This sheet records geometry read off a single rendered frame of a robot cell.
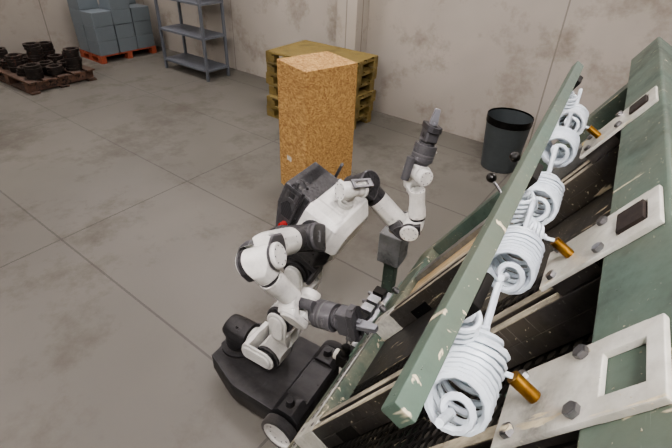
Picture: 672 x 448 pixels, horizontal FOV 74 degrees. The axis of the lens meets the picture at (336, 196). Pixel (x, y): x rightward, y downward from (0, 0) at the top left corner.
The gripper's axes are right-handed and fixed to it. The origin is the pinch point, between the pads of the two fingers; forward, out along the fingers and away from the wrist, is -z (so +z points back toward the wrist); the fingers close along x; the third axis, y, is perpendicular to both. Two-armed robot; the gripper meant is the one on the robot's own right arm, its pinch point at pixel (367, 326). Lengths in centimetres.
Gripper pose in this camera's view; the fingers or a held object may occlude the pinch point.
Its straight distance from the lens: 136.5
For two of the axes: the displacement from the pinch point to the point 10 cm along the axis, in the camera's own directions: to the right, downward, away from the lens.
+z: -8.4, -0.9, 5.3
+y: 5.1, -4.4, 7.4
